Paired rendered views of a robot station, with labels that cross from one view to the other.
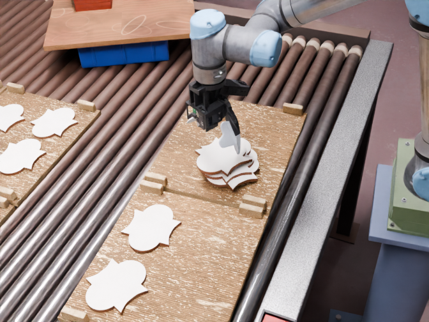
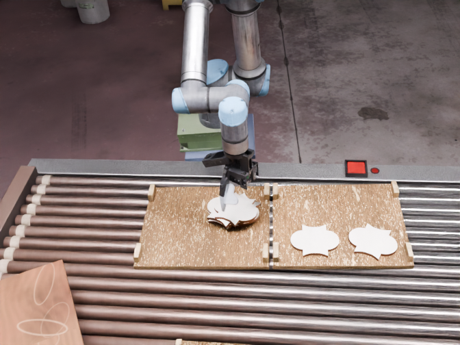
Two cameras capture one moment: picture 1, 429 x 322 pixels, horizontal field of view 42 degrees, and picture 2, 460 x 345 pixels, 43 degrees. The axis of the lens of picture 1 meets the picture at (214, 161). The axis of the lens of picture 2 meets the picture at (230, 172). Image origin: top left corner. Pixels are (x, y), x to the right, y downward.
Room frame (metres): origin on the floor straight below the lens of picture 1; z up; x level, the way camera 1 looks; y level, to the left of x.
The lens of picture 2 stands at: (1.42, 1.25, 2.30)
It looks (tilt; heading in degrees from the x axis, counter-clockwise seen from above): 41 degrees down; 255
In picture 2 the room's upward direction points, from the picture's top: 5 degrees counter-clockwise
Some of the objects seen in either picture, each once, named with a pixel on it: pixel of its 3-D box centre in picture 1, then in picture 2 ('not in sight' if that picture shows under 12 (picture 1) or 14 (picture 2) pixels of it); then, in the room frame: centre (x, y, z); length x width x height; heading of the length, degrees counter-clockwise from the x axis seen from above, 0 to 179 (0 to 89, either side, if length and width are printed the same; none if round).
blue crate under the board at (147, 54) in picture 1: (124, 29); not in sight; (1.77, 0.29, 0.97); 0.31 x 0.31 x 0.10; 3
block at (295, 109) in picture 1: (292, 108); (151, 192); (1.29, -0.24, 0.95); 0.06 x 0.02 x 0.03; 68
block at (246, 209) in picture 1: (251, 211); (275, 190); (0.90, -0.08, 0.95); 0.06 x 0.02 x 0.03; 68
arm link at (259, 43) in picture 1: (255, 43); (230, 99); (1.03, -0.10, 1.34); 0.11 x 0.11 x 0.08; 66
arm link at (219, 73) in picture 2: not in sight; (215, 81); (0.95, -0.54, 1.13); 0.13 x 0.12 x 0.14; 156
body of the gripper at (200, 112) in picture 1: (209, 99); (239, 164); (1.05, 0.00, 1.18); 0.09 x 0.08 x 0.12; 130
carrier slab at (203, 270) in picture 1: (170, 264); (337, 224); (0.77, 0.11, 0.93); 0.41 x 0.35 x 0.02; 158
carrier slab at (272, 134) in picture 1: (228, 147); (205, 225); (1.16, -0.04, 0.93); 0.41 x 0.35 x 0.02; 158
